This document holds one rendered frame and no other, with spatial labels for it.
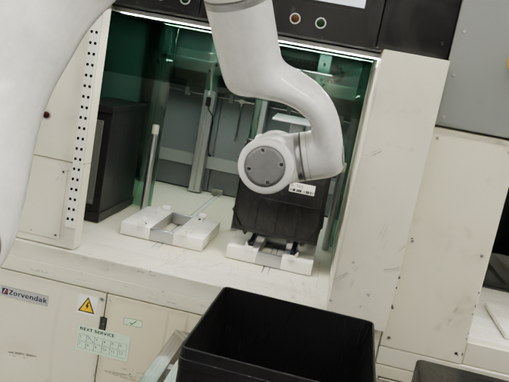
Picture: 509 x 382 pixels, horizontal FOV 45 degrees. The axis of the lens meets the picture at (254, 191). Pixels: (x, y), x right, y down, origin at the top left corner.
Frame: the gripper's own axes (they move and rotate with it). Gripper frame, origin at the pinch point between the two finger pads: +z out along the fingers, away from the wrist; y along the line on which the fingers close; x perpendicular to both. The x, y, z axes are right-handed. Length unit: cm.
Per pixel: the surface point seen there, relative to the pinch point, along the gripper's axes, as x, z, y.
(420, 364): -32.8, -12.1, 32.6
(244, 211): -19.9, 23.2, -8.2
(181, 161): -23, 91, -41
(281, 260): -29.5, 21.8, 2.9
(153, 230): -29.1, 22.1, -29.3
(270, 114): -1, 92, -14
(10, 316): -50, 3, -53
